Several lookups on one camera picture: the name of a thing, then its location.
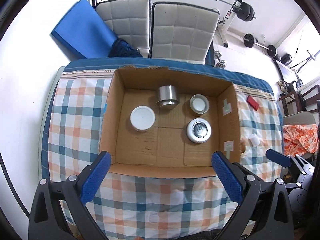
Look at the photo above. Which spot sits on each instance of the short barbell on floor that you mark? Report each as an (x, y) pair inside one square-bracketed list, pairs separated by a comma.
[(250, 41)]

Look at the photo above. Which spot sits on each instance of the white barbell rack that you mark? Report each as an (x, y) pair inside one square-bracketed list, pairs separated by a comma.
[(225, 23)]

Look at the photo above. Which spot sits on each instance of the dark wooden chair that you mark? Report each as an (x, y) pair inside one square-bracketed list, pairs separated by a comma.
[(296, 101)]

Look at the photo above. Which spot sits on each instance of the red rectangular case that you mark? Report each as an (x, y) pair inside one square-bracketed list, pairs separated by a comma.
[(254, 104)]

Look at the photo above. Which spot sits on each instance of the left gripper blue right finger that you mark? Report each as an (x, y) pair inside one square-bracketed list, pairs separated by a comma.
[(228, 175)]

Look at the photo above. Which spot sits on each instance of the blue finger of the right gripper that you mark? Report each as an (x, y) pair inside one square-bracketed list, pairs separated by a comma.
[(278, 158)]

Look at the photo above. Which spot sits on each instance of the white round jar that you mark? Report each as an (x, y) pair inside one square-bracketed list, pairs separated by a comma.
[(142, 118)]

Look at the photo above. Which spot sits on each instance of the grey cushioned chair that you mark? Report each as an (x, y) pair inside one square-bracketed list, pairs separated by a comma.
[(129, 20), (182, 31)]

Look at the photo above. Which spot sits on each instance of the blue folded mat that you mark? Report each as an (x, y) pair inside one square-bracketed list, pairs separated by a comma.
[(84, 33)]

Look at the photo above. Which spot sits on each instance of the plaid checkered tablecloth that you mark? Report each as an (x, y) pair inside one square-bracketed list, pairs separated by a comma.
[(152, 208)]

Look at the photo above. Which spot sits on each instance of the orange white cloth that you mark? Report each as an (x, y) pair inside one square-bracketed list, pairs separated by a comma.
[(300, 139)]

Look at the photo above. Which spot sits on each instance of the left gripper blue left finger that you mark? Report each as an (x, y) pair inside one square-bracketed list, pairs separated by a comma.
[(93, 175)]

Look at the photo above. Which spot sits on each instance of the small white cylinder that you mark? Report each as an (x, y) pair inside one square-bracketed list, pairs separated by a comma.
[(254, 140)]

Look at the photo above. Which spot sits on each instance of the gold rimmed white jar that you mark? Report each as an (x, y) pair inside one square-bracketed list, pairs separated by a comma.
[(199, 104)]

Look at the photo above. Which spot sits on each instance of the silver metal tin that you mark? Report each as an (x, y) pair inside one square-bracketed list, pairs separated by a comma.
[(167, 97)]

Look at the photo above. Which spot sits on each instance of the dark blue bag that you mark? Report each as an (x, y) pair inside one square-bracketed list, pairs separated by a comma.
[(121, 48)]

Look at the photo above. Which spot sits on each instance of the left grey cushioned chair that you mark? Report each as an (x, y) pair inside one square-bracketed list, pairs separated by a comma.
[(129, 20)]

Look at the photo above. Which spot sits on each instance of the right grey cushioned chair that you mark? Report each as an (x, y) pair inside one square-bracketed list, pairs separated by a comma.
[(182, 31)]

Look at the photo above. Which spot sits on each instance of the open cardboard box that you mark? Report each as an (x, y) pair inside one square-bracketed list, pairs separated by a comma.
[(164, 150)]

